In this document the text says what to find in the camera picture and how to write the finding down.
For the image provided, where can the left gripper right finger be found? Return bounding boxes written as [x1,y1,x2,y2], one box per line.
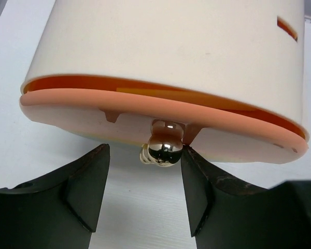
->
[181,146,311,248]

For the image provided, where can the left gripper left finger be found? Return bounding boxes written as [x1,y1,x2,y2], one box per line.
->
[0,144,110,248]

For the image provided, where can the cream cylindrical drawer container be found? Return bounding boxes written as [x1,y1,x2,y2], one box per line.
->
[21,1,308,139]

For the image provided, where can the orange container drawer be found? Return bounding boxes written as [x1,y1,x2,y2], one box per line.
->
[20,75,308,164]

